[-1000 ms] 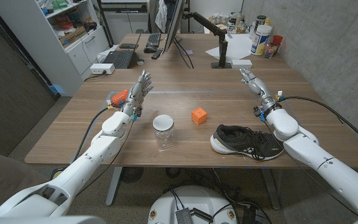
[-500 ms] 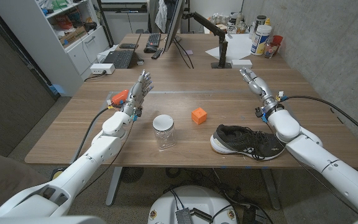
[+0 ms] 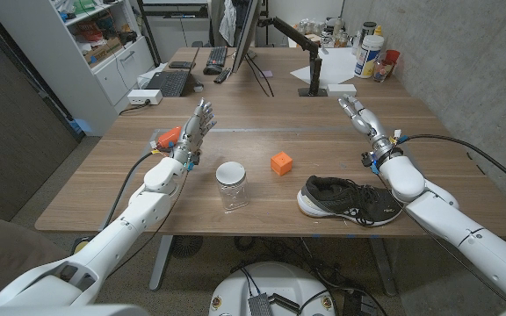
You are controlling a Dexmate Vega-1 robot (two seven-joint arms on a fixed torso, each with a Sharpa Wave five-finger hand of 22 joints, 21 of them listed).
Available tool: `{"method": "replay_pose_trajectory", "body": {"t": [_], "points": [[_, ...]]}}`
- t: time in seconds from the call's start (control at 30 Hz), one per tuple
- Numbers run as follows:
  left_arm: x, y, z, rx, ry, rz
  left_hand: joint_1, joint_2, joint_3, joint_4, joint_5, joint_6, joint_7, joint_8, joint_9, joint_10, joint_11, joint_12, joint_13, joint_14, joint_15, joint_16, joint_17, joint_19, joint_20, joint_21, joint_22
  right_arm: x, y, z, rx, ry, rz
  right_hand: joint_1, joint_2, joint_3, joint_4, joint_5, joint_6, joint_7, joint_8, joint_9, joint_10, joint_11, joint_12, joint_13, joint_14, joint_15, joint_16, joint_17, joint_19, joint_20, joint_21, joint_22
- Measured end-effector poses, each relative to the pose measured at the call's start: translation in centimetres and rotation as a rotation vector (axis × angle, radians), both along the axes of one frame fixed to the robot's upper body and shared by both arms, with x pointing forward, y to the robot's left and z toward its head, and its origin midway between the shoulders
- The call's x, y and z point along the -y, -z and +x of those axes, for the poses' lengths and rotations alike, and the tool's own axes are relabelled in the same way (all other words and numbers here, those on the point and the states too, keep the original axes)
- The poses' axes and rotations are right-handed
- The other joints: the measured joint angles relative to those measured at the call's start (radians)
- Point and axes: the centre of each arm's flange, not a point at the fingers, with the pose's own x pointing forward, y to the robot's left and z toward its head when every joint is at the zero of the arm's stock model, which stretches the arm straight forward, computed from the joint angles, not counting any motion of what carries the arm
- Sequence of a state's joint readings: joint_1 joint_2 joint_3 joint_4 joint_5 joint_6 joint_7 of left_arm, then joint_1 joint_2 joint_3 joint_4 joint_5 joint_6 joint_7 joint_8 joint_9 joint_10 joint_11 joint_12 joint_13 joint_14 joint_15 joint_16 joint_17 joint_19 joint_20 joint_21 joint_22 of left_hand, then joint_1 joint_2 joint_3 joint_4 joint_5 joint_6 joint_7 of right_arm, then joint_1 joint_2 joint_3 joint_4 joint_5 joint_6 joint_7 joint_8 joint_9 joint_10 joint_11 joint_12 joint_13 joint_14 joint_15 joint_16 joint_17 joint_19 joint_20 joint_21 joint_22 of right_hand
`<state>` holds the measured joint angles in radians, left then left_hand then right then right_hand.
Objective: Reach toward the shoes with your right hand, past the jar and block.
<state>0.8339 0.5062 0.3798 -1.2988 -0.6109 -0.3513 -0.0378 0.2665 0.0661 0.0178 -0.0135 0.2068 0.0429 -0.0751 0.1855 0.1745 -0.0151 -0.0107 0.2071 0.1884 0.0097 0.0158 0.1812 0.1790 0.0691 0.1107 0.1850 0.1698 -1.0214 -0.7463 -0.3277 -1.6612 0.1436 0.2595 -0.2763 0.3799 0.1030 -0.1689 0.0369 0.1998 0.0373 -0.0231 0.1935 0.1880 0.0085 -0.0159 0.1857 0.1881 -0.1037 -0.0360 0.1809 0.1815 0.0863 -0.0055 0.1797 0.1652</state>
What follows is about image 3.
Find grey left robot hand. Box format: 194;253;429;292
171;97;218;167

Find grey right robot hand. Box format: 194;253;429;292
337;94;398;160

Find clear jar with white lid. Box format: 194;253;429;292
215;161;250;212

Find orange block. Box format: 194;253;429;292
270;151;294;177

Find clear glass jar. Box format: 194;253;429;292
296;18;320;36

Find orange plastic object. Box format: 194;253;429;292
155;126;183;149

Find small white box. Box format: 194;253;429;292
325;83;358;98

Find black laptop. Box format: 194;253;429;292
145;47;200;98

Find white power socket box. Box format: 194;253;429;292
126;89;164;106

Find white paper sheet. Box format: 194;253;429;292
289;47;359;87

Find white canister with printed label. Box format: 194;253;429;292
353;34;386;80

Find black sneaker with white sole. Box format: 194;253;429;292
296;175;404;228

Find black keyboard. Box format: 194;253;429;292
206;46;229;68

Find white shelf cabinet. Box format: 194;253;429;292
0;0;157;137

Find flat computer monitor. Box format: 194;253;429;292
230;0;263;74

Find black round fan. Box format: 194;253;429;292
170;235;205;259

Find hanging white cloth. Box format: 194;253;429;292
218;0;238;47

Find cardboard box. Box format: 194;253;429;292
83;37;123;67

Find grey table leg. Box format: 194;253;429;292
148;234;175;292
366;236;398;298

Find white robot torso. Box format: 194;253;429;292
208;262;337;316

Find brown cushion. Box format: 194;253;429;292
0;210;72;304

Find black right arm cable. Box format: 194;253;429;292
400;133;506;198

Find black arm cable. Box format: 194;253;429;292
101;151;157;232
400;133;506;198

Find black monitor cable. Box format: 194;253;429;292
244;53;276;98
242;56;263;92

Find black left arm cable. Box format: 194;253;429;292
101;151;157;232

